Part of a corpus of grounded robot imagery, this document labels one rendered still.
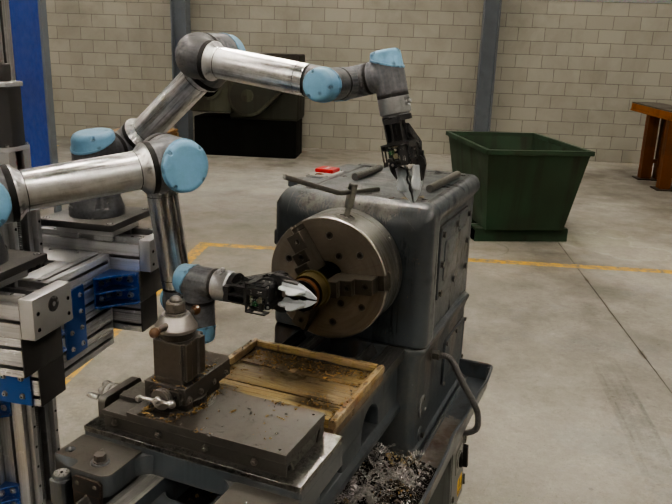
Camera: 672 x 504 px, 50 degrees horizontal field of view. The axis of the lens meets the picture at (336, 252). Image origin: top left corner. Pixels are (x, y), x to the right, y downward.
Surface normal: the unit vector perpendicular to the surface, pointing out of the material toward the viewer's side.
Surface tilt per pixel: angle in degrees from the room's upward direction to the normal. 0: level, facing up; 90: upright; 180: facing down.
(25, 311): 90
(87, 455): 0
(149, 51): 90
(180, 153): 89
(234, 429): 0
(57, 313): 90
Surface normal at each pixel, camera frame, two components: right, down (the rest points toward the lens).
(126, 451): 0.04, -0.96
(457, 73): -0.10, 0.27
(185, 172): 0.66, 0.22
